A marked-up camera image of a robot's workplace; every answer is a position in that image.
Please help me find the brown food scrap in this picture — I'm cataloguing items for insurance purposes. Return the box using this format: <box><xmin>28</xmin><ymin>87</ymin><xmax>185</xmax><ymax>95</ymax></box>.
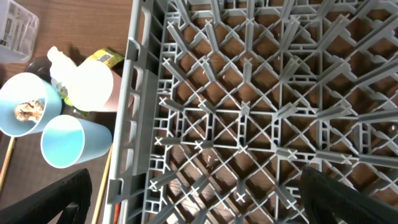
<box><xmin>14</xmin><ymin>100</ymin><xmax>45</xmax><ymax>123</ymax></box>

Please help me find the light blue cup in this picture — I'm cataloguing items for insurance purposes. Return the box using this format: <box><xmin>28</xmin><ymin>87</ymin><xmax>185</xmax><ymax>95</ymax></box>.
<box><xmin>40</xmin><ymin>114</ymin><xmax>113</xmax><ymax>169</ymax></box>

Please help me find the white tissue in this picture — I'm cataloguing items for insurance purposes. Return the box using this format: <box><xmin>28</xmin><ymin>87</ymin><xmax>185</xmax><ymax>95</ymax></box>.
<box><xmin>47</xmin><ymin>46</ymin><xmax>77</xmax><ymax>83</ymax></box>

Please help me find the clear plastic bin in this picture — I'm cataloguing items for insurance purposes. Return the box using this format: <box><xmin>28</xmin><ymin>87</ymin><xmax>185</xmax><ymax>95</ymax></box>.
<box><xmin>0</xmin><ymin>0</ymin><xmax>39</xmax><ymax>63</ymax></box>

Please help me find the light blue bowl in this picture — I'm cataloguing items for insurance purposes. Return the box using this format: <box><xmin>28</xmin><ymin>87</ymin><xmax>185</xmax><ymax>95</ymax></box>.
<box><xmin>1</xmin><ymin>72</ymin><xmax>62</xmax><ymax>137</ymax></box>

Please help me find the left wooden chopstick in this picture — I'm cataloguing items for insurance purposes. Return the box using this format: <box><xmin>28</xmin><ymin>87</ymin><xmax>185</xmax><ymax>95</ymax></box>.
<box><xmin>0</xmin><ymin>137</ymin><xmax>16</xmax><ymax>191</ymax></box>

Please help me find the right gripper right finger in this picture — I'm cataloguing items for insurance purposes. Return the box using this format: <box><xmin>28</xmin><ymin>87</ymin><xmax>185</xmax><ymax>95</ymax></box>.
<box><xmin>298</xmin><ymin>166</ymin><xmax>397</xmax><ymax>224</ymax></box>

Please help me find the orange carrot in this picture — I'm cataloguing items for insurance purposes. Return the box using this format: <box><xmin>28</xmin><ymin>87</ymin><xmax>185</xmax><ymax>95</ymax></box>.
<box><xmin>113</xmin><ymin>203</ymin><xmax>121</xmax><ymax>224</ymax></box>

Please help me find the wooden chopstick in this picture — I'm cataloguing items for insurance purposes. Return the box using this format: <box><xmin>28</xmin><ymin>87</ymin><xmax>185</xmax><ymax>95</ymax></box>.
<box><xmin>91</xmin><ymin>147</ymin><xmax>113</xmax><ymax>224</ymax></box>
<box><xmin>0</xmin><ymin>137</ymin><xmax>16</xmax><ymax>191</ymax></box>

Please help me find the pink cup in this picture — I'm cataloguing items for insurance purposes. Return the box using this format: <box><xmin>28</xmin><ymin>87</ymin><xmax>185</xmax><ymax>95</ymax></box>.
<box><xmin>67</xmin><ymin>60</ymin><xmax>122</xmax><ymax>112</ymax></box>

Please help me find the yellow green snack wrapper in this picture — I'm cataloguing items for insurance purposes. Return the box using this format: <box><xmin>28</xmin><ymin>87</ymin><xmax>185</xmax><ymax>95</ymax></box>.
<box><xmin>59</xmin><ymin>49</ymin><xmax>124</xmax><ymax>116</ymax></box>

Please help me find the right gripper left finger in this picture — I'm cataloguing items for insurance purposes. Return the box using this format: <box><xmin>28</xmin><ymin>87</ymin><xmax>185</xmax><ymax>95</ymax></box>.
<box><xmin>1</xmin><ymin>169</ymin><xmax>92</xmax><ymax>223</ymax></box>

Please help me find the grey dishwasher rack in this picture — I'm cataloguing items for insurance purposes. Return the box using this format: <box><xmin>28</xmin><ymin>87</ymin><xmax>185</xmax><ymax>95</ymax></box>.
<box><xmin>103</xmin><ymin>0</ymin><xmax>397</xmax><ymax>223</ymax></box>

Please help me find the right wooden chopstick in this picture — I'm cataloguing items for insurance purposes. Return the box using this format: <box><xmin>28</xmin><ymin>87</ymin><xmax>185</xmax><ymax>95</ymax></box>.
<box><xmin>91</xmin><ymin>147</ymin><xmax>113</xmax><ymax>224</ymax></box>

